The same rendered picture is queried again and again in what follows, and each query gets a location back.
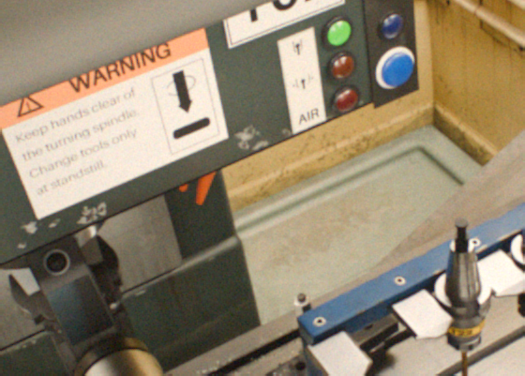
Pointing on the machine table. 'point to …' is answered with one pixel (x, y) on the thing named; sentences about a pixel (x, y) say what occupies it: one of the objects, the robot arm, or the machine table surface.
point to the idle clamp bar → (374, 336)
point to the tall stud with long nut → (302, 304)
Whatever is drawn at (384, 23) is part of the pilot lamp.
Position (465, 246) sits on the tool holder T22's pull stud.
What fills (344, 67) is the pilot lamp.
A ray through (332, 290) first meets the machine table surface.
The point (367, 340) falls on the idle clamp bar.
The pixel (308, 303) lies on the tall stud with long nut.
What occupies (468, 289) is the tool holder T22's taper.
